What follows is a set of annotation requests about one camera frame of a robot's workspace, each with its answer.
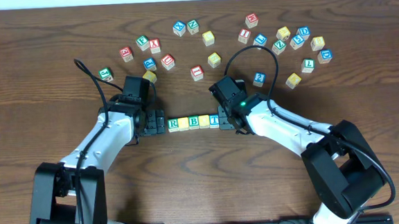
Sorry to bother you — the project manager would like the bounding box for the blue T block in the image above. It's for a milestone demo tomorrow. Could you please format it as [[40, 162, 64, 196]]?
[[209, 114, 220, 128]]

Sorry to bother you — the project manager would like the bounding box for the green B block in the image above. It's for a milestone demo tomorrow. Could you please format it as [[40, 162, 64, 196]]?
[[188, 116, 200, 130]]

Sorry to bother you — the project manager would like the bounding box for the green R block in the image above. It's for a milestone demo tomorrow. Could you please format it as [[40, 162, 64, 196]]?
[[168, 119, 179, 132]]

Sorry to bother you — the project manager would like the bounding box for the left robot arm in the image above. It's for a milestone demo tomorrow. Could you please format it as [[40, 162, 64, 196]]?
[[29, 76, 164, 224]]

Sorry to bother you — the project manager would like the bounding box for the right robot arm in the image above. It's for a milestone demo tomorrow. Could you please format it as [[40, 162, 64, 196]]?
[[209, 76, 389, 224]]

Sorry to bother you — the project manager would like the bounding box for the blue P block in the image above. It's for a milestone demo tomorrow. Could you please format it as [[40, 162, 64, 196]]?
[[143, 58, 157, 71]]

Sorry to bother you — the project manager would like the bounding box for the blue 2 block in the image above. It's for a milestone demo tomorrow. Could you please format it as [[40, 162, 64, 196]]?
[[253, 72, 266, 87]]

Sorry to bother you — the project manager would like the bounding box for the green J block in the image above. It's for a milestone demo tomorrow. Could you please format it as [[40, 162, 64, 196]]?
[[98, 67, 114, 82]]

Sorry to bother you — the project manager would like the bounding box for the red block upper left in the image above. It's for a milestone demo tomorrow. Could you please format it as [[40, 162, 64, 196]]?
[[119, 46, 134, 62]]

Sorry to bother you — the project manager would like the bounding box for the red I block centre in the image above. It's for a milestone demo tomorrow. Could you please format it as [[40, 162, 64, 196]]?
[[190, 65, 204, 82]]

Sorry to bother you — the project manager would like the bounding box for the red i block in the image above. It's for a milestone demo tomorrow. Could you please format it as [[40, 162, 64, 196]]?
[[238, 28, 251, 44], [190, 65, 204, 82]]

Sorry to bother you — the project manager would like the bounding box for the red U block upper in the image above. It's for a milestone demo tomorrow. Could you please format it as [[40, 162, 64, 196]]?
[[161, 54, 175, 70]]

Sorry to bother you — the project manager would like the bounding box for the green F block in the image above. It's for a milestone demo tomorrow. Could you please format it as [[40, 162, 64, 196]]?
[[135, 35, 150, 51]]

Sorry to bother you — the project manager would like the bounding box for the red Y block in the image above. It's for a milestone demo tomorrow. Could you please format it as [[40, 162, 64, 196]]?
[[149, 38, 161, 53]]

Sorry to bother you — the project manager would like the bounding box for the red I block right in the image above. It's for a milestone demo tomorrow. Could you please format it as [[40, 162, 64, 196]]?
[[238, 28, 251, 44]]

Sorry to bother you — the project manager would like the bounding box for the blue L block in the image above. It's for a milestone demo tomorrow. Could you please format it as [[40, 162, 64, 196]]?
[[253, 33, 267, 46]]

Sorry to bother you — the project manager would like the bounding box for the green Z block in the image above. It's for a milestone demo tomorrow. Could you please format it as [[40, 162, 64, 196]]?
[[272, 40, 286, 55]]

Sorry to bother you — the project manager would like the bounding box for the green N block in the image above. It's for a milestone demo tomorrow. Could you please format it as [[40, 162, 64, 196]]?
[[186, 19, 200, 35]]

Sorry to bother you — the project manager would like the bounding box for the red H block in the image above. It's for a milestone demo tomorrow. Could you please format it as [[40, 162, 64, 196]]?
[[245, 12, 259, 28]]

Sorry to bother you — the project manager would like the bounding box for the blue X block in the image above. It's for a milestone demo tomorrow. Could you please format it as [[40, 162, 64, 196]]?
[[172, 21, 186, 37]]

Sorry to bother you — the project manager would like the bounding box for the green L block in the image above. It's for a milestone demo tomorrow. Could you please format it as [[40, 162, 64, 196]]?
[[301, 58, 315, 74]]

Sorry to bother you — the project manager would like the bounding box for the blue 5 block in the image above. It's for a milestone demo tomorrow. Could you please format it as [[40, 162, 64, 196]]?
[[290, 35, 305, 50]]

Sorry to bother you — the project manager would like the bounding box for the blue D block upper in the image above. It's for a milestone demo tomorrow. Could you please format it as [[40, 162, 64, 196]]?
[[296, 26, 310, 40]]

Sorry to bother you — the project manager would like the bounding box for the blue d block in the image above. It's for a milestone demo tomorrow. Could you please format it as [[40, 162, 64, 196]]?
[[296, 26, 310, 40], [317, 49, 333, 64]]

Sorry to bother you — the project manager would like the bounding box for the yellow 8 block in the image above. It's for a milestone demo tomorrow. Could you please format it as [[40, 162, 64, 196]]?
[[310, 37, 325, 51]]

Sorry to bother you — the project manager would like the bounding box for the blue D block right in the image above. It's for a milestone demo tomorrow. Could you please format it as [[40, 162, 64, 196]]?
[[317, 49, 333, 64]]

